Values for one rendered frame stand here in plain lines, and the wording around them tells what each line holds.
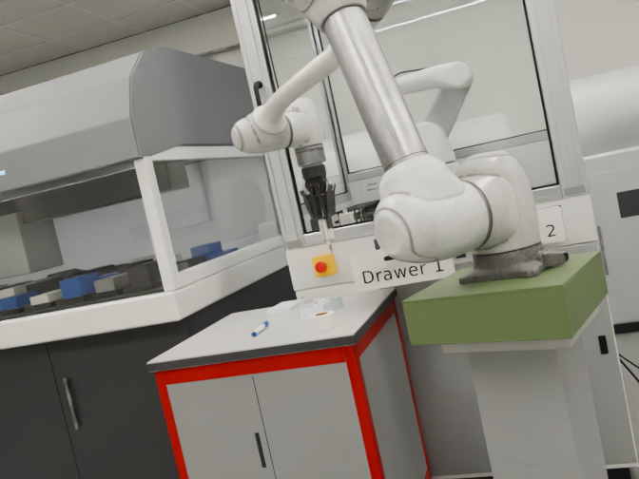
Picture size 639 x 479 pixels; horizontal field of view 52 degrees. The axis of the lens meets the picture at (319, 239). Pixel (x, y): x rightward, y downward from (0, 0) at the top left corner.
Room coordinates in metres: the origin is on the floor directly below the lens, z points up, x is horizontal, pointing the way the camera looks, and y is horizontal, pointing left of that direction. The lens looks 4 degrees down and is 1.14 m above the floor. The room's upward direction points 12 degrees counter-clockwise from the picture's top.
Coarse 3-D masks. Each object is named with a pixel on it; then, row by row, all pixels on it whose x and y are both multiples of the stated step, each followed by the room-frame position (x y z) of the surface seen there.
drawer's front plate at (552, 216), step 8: (544, 208) 2.05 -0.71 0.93; (552, 208) 2.04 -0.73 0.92; (560, 208) 2.04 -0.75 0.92; (544, 216) 2.05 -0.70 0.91; (552, 216) 2.04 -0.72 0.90; (560, 216) 2.04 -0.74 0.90; (544, 224) 2.05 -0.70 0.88; (552, 224) 2.04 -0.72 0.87; (560, 224) 2.04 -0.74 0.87; (544, 232) 2.05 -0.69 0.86; (552, 232) 2.05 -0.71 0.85; (560, 232) 2.04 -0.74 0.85; (544, 240) 2.06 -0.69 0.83; (552, 240) 2.05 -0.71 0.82; (560, 240) 2.04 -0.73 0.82
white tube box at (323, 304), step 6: (318, 300) 2.06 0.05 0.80; (324, 300) 2.03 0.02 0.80; (336, 300) 2.02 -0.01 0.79; (306, 306) 2.01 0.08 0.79; (312, 306) 1.98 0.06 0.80; (318, 306) 1.95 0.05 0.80; (324, 306) 1.95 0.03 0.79; (330, 306) 1.98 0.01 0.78; (336, 306) 2.01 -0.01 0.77; (342, 306) 2.05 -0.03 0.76; (300, 312) 1.98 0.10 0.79; (306, 312) 1.97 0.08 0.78; (312, 312) 1.96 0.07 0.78; (318, 312) 1.95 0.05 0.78; (300, 318) 1.98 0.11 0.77; (306, 318) 1.97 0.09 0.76
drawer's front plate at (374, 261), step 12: (372, 252) 1.90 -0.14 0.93; (384, 252) 1.89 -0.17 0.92; (360, 264) 1.91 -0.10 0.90; (372, 264) 1.90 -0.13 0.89; (384, 264) 1.89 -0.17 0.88; (396, 264) 1.88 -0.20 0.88; (408, 264) 1.87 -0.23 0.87; (420, 264) 1.86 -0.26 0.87; (432, 264) 1.85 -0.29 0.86; (444, 264) 1.84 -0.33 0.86; (360, 276) 1.91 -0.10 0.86; (396, 276) 1.88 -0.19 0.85; (408, 276) 1.87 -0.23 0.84; (420, 276) 1.86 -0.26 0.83; (432, 276) 1.85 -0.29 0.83; (444, 276) 1.84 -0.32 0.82; (360, 288) 1.92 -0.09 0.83; (372, 288) 1.91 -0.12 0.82
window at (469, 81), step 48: (432, 0) 2.15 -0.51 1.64; (480, 0) 2.10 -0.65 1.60; (288, 48) 2.31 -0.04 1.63; (384, 48) 2.21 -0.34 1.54; (432, 48) 2.16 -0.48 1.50; (480, 48) 2.11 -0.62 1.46; (528, 48) 2.07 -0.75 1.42; (336, 96) 2.27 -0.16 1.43; (432, 96) 2.17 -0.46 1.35; (480, 96) 2.12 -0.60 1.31; (528, 96) 2.08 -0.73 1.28; (336, 144) 2.28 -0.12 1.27; (432, 144) 2.18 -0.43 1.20; (480, 144) 2.13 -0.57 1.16; (528, 144) 2.09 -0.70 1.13; (336, 192) 2.29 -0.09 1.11
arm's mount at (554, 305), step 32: (576, 256) 1.50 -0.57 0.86; (448, 288) 1.45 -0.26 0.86; (480, 288) 1.37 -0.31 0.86; (512, 288) 1.29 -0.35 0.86; (544, 288) 1.24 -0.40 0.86; (576, 288) 1.30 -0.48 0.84; (416, 320) 1.41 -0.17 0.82; (448, 320) 1.36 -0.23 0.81; (480, 320) 1.32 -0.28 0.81; (512, 320) 1.29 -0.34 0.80; (544, 320) 1.25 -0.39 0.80; (576, 320) 1.27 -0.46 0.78
